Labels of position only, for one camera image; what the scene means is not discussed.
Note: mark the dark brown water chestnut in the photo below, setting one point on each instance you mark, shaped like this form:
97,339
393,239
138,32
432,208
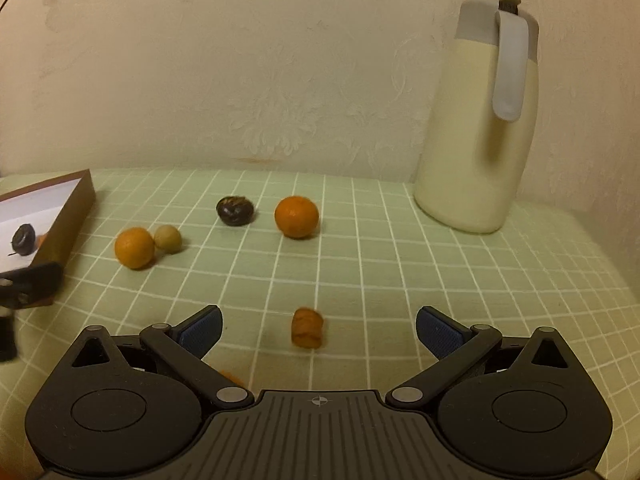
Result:
235,211
23,239

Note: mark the tan round longan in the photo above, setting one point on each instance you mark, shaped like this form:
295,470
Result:
168,238

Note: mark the brown cardboard box white inside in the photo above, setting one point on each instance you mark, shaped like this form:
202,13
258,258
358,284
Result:
70,220

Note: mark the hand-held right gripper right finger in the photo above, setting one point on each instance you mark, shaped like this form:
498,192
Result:
437,334

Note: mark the green checked tablecloth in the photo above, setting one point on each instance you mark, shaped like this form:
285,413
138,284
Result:
450,285

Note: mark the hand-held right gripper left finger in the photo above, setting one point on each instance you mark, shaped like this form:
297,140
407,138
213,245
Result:
200,334

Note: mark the cream thermos jug grey lid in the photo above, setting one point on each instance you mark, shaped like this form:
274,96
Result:
470,160

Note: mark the small orange mandarin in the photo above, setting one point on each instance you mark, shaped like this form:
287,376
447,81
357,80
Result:
296,216
134,248
231,377

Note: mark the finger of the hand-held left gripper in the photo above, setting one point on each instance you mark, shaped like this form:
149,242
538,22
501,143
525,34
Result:
35,285

